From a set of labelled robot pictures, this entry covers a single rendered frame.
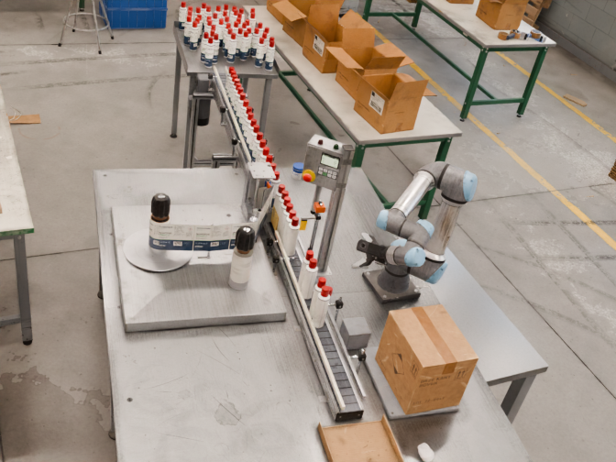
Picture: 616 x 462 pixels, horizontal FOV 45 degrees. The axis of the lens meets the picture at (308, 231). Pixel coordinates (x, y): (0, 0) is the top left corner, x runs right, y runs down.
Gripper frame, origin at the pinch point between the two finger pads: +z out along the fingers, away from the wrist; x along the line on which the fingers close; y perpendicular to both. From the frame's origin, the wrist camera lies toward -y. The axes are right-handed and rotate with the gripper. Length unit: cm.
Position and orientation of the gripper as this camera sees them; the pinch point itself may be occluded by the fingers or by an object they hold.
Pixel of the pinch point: (355, 249)
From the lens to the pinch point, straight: 311.3
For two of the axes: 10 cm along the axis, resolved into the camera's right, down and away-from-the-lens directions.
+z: -6.1, -0.5, 7.9
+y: 7.4, 3.5, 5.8
